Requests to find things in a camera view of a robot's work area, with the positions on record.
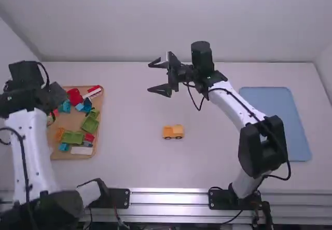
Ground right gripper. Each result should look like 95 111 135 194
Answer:
147 51 195 99

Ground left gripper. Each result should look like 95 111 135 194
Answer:
41 82 68 113

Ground yellow toy car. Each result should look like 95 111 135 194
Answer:
162 124 185 141

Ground red wheeled toy brick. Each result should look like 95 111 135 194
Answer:
66 88 85 106

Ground tan tray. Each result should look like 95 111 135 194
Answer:
47 85 105 161

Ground white fence toy brick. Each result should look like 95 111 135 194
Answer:
81 88 103 100

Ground small green toy brick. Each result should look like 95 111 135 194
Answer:
85 108 101 119

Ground large green toy brick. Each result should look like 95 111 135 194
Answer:
80 116 101 133

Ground white flat toy brick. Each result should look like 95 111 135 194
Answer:
70 146 93 155

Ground silver rails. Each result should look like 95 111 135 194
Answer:
0 187 332 226

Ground blue mat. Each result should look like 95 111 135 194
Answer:
238 86 313 163

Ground black cable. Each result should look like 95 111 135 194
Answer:
35 61 50 88
259 120 292 182
186 82 209 112
0 127 30 207

